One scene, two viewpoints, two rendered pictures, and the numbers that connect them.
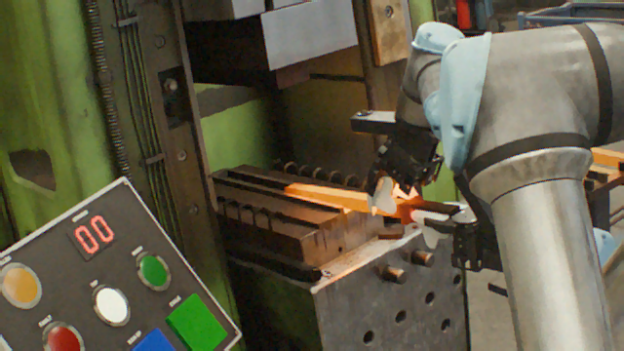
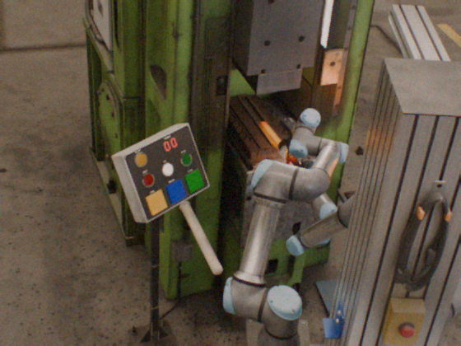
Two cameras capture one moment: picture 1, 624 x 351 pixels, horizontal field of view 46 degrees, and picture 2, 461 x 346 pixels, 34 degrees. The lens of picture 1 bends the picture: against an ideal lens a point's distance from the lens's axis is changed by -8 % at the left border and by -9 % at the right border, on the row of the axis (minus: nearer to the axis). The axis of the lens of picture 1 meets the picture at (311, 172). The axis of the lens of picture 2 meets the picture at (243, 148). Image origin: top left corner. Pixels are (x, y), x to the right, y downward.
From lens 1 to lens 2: 198 cm
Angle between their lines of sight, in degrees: 21
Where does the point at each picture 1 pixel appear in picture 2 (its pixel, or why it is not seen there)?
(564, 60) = (283, 180)
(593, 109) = (286, 194)
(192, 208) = (216, 123)
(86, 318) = (158, 172)
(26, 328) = (138, 173)
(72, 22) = (186, 54)
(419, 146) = not seen: hidden behind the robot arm
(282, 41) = (264, 85)
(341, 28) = (293, 81)
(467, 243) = not seen: hidden behind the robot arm
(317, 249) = (257, 156)
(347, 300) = not seen: hidden behind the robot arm
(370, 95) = (312, 94)
